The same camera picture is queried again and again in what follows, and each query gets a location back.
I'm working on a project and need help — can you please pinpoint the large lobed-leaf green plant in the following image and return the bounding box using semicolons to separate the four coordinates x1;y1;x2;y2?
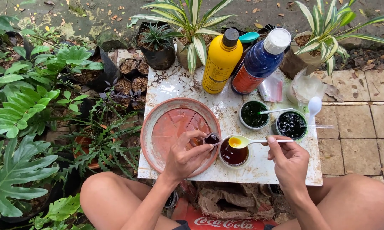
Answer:
0;134;61;230

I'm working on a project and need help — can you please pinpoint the serrated fern in terracotta pot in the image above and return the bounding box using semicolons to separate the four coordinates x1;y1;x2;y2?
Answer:
60;107;143;180

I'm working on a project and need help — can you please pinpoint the red plastic crate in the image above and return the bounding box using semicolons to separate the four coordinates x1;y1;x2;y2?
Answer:
171;197;277;230

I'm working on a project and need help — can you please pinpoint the blue bottle white cap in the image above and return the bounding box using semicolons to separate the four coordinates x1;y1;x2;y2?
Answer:
230;28;292;95

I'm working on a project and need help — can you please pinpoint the small black soil-filled bag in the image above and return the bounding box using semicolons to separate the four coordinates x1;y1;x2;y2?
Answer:
137;59;150;76
119;58;139;76
131;76;148;94
113;77;132;95

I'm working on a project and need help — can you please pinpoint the green leafy plant black bag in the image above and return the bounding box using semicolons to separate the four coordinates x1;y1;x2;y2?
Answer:
29;45;121;93

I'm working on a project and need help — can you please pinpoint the terracotta plant saucer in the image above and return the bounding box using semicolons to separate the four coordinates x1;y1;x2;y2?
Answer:
140;97;222;178

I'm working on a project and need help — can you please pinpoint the teal plastic lid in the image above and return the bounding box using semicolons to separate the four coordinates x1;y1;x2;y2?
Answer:
238;32;260;44

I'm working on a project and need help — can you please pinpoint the clear cup brown liquid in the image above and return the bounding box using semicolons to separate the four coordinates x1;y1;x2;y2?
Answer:
218;134;253;169

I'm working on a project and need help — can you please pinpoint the person's left leg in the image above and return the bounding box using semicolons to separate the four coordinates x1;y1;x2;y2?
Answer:
80;172;183;230

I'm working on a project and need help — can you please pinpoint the small spiky plant black bag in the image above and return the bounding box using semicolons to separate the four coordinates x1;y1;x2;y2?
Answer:
135;21;184;71

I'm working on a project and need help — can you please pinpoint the person's right leg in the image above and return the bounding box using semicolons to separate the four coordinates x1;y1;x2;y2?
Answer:
273;174;384;230

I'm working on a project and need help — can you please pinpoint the striped plant in tan bag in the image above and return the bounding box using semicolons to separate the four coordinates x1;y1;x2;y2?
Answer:
130;0;238;75

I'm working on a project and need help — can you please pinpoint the white plastic spoon yellow liquid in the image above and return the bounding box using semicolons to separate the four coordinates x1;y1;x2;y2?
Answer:
228;135;294;149

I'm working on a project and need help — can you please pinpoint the purple-leaved plant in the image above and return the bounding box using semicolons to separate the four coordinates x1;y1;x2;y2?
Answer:
98;79;147;111

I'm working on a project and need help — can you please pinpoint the striped plant in brown bag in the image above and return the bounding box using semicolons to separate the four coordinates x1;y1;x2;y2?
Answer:
280;0;384;80

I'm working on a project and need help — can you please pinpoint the person's left hand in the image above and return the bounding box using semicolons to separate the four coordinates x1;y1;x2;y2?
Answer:
163;130;214;183

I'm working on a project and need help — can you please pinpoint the yellow bottle black cap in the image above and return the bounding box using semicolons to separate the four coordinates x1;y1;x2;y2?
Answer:
202;28;243;95

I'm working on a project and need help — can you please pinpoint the white stained tile slab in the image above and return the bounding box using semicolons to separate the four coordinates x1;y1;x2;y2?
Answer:
138;65;323;186

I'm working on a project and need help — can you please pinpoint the small clear zip bag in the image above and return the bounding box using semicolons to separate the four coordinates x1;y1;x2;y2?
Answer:
258;75;284;103

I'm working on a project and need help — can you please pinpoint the brown burlap sack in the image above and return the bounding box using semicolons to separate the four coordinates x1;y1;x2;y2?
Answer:
197;183;275;221

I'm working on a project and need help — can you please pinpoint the grey mossy stone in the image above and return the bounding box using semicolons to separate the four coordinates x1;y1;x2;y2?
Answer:
96;30;129;52

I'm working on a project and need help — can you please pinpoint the clear cup green liquid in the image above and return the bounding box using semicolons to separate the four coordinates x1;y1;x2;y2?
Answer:
239;100;271;130

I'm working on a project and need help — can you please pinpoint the person's right hand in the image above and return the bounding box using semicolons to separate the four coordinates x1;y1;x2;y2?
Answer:
262;135;311;193

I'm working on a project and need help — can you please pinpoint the clear cup black liquid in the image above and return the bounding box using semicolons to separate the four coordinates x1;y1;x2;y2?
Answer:
272;109;309;142

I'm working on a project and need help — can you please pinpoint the crumpled clear plastic bag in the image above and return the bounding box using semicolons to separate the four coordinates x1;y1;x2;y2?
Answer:
286;68;327;106

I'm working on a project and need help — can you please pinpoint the person's leg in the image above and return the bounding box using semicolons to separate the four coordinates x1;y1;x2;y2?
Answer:
273;174;384;230
80;172;183;230

